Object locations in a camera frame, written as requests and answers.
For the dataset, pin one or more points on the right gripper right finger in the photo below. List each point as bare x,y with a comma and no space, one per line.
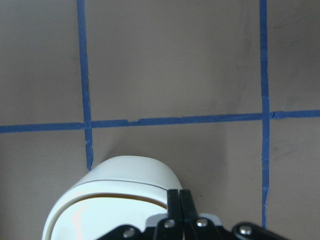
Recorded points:
196,227

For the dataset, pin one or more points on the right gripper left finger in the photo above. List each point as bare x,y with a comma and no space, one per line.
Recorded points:
172,226

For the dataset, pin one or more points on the white trash can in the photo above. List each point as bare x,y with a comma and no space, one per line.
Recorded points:
122,190

